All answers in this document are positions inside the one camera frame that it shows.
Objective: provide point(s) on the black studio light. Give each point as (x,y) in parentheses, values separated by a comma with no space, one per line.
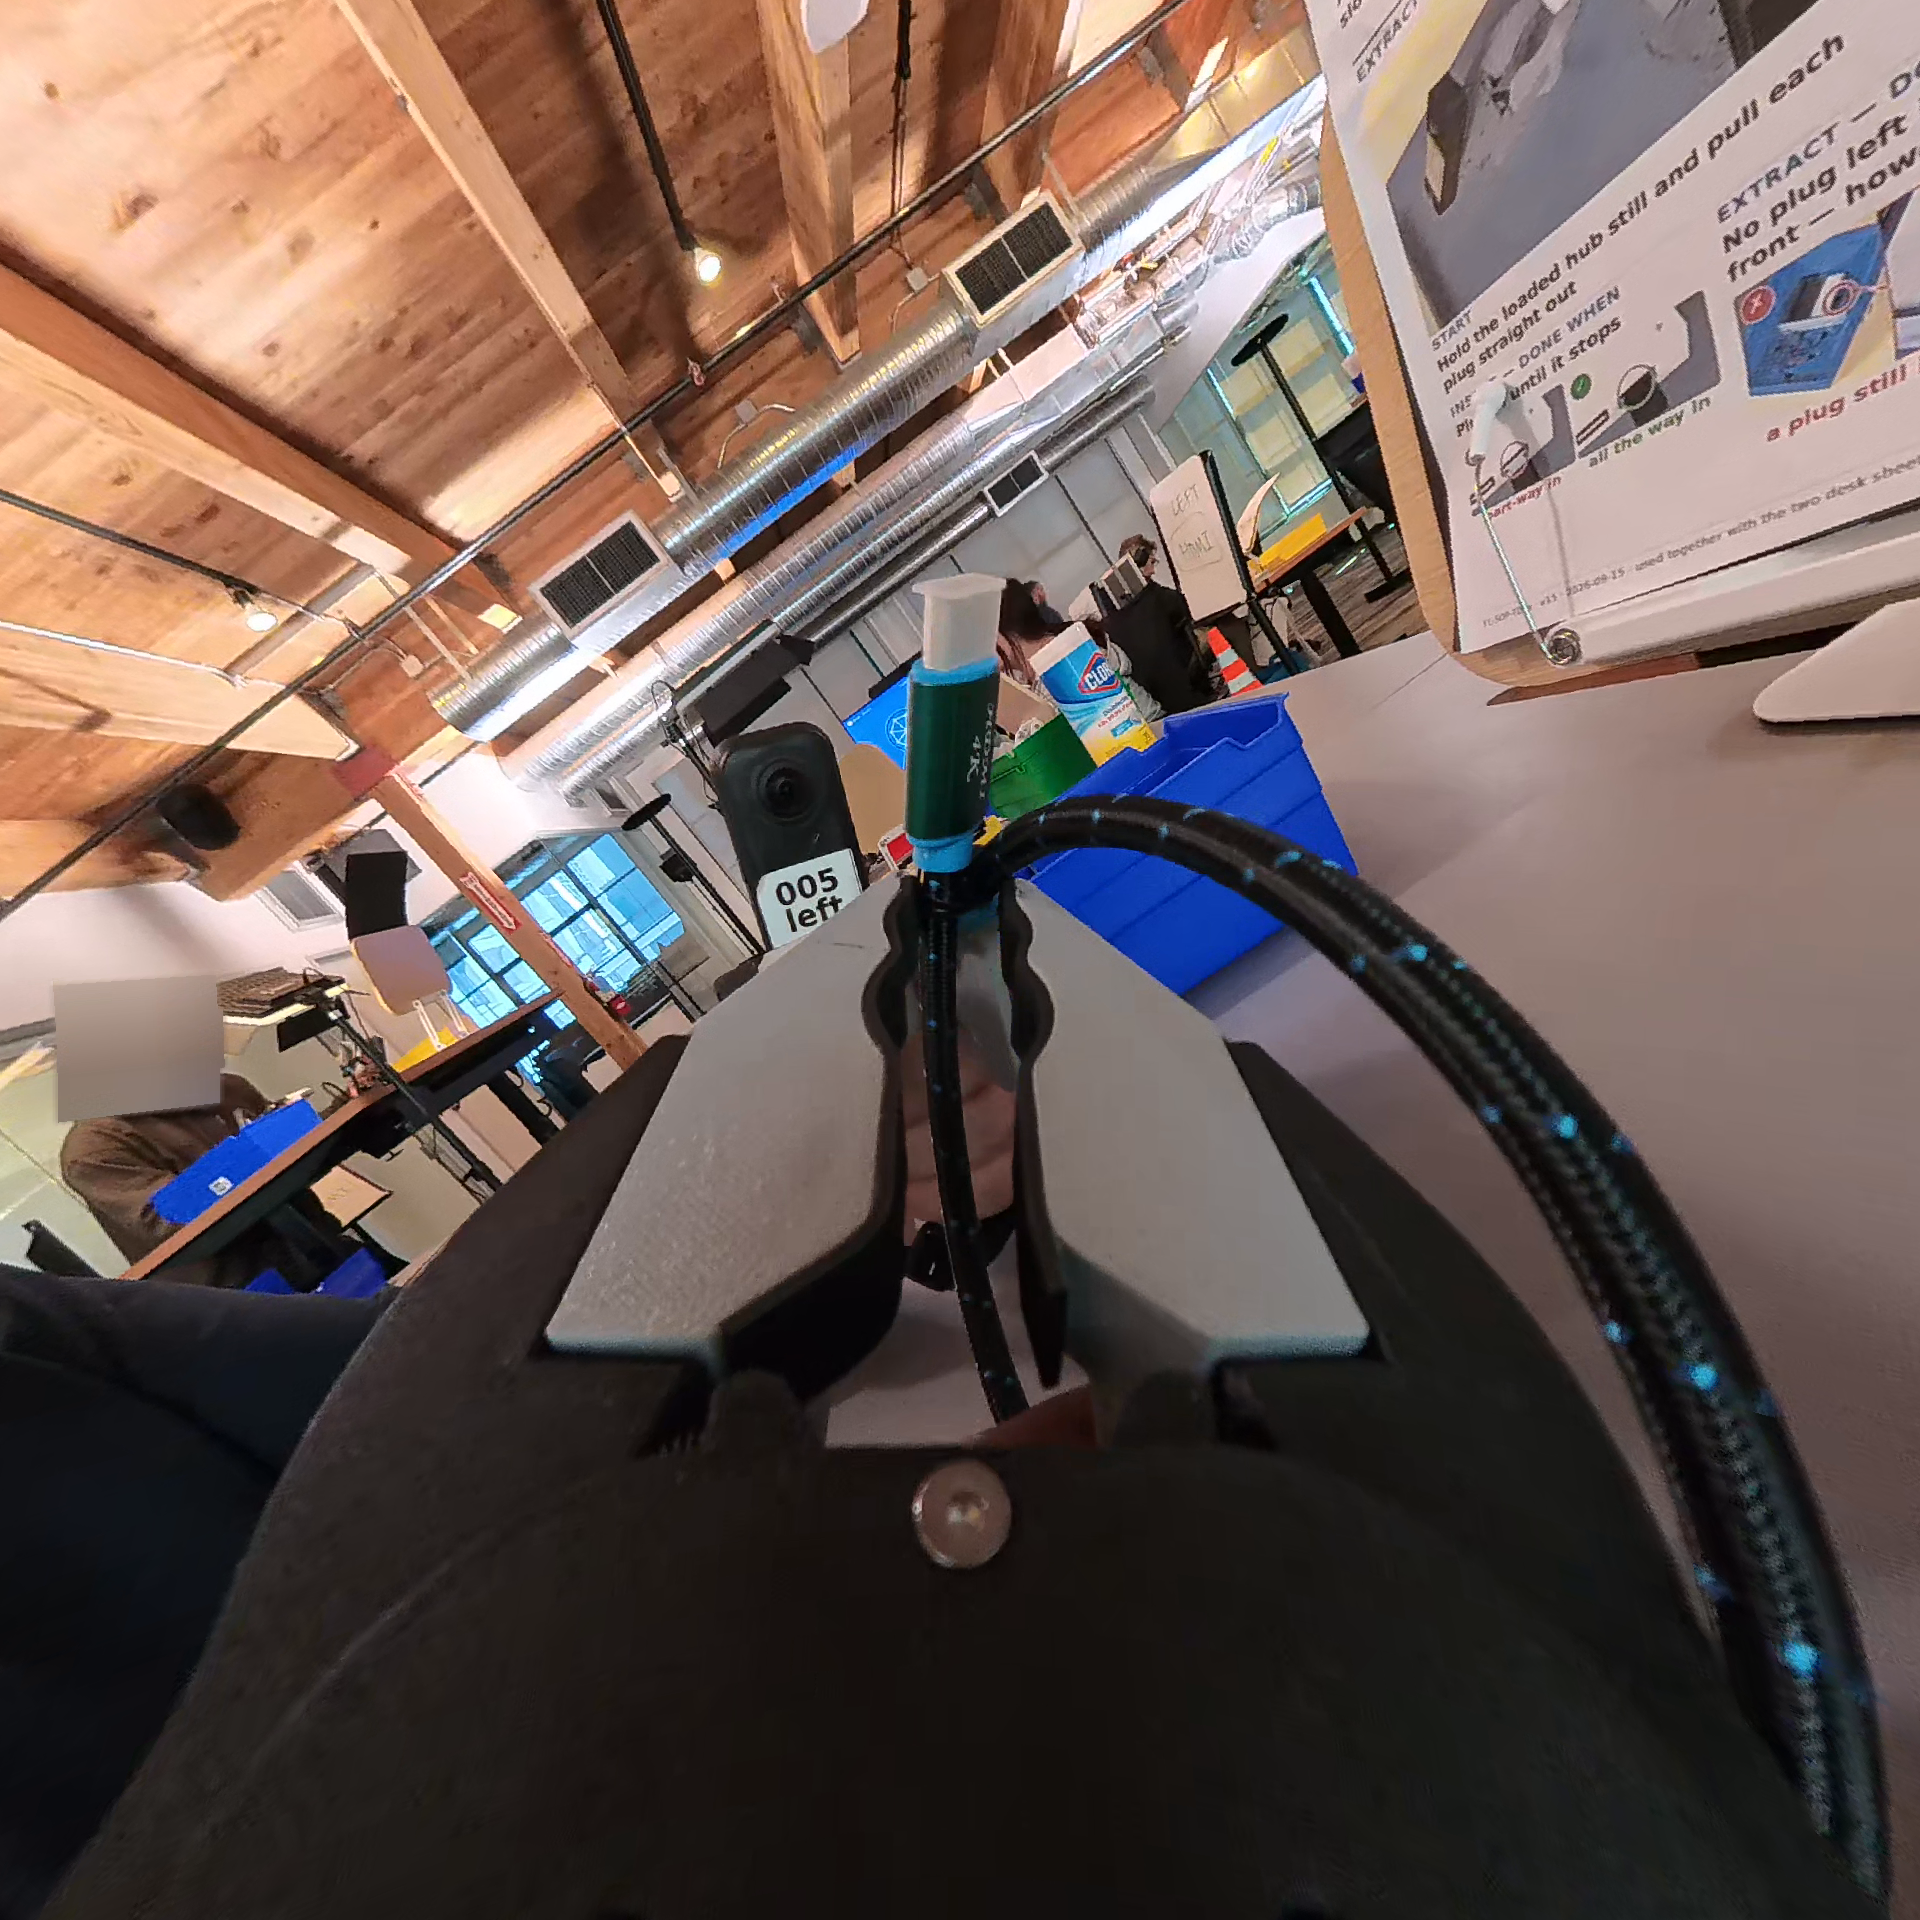
(735,690)

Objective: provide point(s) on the blue plastic bin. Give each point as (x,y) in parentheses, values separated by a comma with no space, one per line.
(1199,841)

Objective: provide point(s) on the black leg standing desk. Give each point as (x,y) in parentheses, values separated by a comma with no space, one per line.
(376,1101)

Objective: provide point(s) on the orange traffic cone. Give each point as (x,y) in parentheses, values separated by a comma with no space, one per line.
(1234,668)

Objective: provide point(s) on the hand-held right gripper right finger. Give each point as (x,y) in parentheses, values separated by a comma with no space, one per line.
(1184,1183)

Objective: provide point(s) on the wipes canister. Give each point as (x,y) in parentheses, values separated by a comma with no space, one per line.
(1096,690)

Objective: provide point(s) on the television screen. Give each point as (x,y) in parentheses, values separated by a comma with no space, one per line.
(876,717)

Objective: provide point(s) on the person's left hand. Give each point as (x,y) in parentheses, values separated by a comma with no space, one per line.
(999,1140)

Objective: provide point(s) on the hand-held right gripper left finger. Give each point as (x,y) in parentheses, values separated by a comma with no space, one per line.
(735,1183)

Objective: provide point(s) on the silver ventilation duct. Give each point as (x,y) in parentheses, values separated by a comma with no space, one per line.
(841,419)

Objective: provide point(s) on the green plastic bin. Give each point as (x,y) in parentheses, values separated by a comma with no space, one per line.
(1041,774)

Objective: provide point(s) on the wooden post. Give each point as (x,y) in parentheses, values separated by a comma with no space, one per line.
(509,922)

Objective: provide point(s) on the printed instruction sheet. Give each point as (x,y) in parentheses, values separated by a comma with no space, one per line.
(1649,300)

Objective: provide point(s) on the blue storage bin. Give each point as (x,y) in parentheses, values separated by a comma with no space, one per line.
(240,1171)

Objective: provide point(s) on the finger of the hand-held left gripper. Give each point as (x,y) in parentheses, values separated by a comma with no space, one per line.
(989,1014)

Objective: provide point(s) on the tan and black panel stand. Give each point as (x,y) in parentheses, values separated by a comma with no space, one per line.
(398,943)

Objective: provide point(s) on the whiteboard easel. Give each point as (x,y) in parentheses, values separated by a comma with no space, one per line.
(1191,534)

